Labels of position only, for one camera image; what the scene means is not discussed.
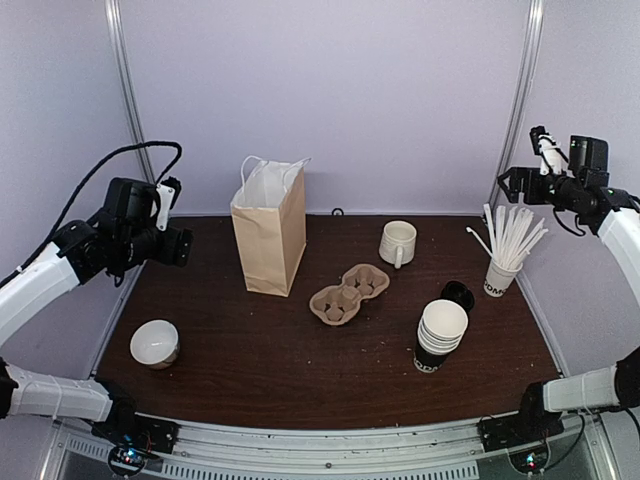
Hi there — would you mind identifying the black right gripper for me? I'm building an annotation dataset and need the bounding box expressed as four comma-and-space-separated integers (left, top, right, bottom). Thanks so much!
497, 166, 583, 210

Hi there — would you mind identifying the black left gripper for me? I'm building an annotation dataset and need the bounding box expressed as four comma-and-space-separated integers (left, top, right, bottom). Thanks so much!
117, 223, 193, 267

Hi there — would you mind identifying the brown paper takeout bag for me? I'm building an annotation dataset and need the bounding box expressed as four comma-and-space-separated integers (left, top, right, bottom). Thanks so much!
230, 155, 311, 297

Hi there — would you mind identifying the stack of black paper cups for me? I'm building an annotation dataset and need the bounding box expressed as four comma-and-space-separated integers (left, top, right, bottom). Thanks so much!
414, 299, 469, 373

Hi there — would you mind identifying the cardboard cup carrier tray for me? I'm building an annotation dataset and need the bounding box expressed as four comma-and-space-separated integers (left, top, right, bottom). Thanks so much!
309, 263, 390, 327

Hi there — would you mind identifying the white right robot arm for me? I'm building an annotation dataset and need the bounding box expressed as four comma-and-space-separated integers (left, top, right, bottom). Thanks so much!
497, 167, 639, 442

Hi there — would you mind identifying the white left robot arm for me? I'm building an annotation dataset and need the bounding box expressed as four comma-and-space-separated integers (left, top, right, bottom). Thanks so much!
1, 218, 194, 444

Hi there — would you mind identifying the wrapped white straws bundle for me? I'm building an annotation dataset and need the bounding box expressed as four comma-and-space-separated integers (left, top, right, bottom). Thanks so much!
465, 204, 548, 271

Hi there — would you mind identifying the white ceramic bowl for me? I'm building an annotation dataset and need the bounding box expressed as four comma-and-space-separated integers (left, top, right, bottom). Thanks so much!
129, 319, 180, 370

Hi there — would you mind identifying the white cup holding straws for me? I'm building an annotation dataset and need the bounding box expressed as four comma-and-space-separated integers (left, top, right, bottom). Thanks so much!
483, 259, 523, 298

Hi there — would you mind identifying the stack of black cup lids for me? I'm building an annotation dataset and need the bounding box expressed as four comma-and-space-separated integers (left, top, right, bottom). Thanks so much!
440, 280, 475, 314

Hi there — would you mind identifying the cream ribbed ceramic mug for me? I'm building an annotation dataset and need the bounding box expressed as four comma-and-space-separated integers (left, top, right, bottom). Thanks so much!
378, 220, 417, 269

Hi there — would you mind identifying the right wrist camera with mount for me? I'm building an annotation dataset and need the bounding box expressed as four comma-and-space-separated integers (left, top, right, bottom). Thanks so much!
529, 125, 569, 175

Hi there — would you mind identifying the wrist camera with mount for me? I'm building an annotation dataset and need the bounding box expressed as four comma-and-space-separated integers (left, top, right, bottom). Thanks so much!
529, 125, 569, 175
156, 176, 182, 232

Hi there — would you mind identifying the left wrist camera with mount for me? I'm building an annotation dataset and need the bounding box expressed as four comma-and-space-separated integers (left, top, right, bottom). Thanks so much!
156, 176, 182, 232

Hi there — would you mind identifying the right aluminium frame post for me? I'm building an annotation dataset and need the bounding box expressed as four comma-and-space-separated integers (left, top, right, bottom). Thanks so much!
487, 0, 545, 216

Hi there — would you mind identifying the aluminium frame post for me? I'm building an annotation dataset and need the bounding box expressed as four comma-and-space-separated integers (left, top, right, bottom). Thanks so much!
487, 0, 545, 216
103, 0, 155, 184

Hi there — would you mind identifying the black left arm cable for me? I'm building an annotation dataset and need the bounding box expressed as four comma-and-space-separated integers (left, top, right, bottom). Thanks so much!
17, 141, 183, 274

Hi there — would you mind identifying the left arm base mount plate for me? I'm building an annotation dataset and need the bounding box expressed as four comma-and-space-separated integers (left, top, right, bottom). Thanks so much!
86, 414, 179, 454

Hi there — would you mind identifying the aluminium front rail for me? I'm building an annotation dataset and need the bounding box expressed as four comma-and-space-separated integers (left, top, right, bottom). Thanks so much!
36, 413, 621, 479

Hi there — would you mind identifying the left aluminium frame post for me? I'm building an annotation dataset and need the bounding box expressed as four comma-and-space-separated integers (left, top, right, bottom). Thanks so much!
103, 0, 155, 184

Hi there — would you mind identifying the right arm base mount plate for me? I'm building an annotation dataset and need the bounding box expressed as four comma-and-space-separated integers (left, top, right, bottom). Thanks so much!
477, 412, 564, 453

